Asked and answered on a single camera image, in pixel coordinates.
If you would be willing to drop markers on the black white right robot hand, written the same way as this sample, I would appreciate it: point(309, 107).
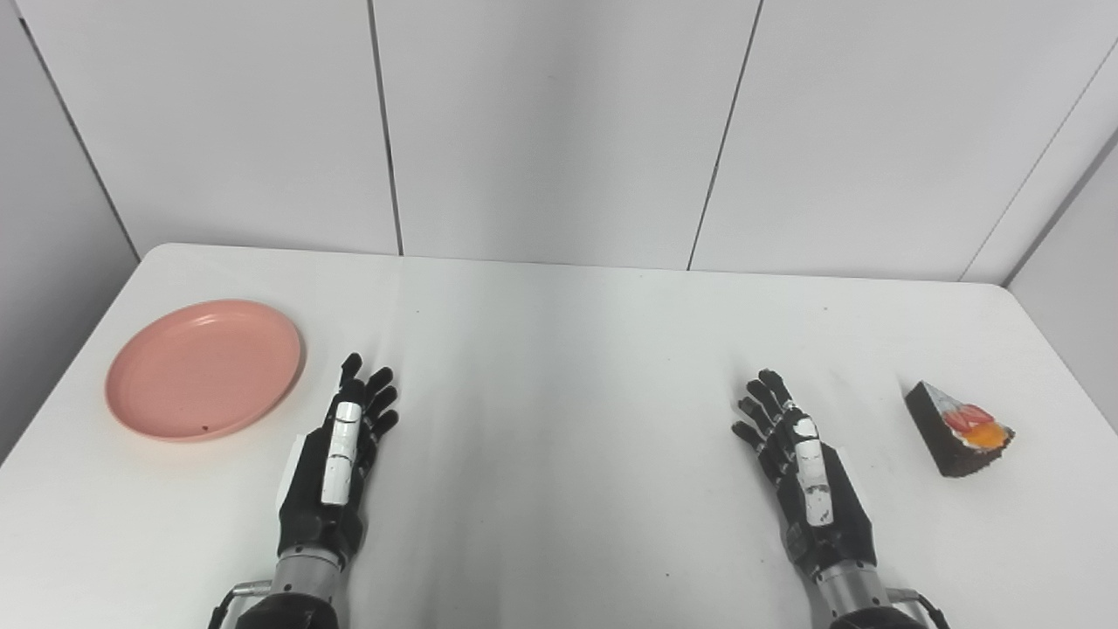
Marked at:
point(817, 489)

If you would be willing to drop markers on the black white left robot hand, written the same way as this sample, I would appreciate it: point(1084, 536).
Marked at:
point(342, 454)

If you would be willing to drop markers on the chocolate cake slice with fruit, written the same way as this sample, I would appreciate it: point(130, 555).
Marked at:
point(948, 441)

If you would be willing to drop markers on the pink round plate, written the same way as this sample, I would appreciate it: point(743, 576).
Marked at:
point(205, 371)

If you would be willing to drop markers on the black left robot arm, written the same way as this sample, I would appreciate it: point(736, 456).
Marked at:
point(301, 590)

